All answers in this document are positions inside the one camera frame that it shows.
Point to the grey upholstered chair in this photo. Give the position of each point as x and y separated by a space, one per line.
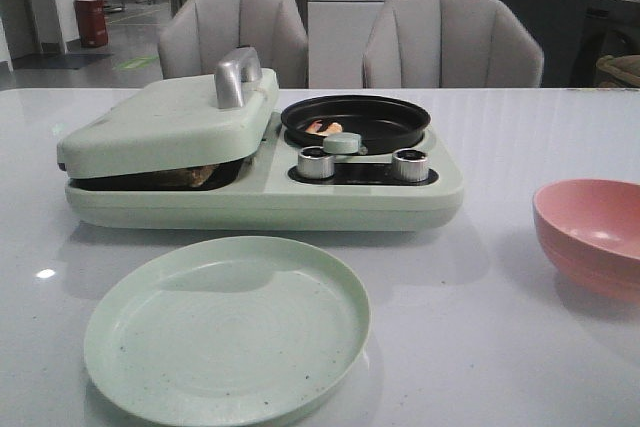
450 44
202 32

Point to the mint green breakfast maker base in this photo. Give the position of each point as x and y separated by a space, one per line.
264 197

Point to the mint green round plate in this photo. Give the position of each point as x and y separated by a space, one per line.
237 331

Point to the pink plastic bowl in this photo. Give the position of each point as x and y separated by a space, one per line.
589 230

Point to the black round frying pan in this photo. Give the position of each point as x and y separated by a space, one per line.
384 124

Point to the bread slice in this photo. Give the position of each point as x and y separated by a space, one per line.
191 177

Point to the right silver control knob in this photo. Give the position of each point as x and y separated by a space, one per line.
410 165

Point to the orange cooked shrimp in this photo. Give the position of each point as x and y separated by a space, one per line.
324 128

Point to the silver control knob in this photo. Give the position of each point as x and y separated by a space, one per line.
315 164
410 165

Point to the left silver control knob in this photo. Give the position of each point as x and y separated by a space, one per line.
315 164

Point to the left grey upholstered chair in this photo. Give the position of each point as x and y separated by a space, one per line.
202 32

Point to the white drawer cabinet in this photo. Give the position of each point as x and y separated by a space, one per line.
338 31

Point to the right grey upholstered chair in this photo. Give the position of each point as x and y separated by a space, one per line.
450 44

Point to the breakfast maker lid with handle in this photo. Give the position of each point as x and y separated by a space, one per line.
178 123

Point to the red trash bin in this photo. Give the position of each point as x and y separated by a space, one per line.
91 23

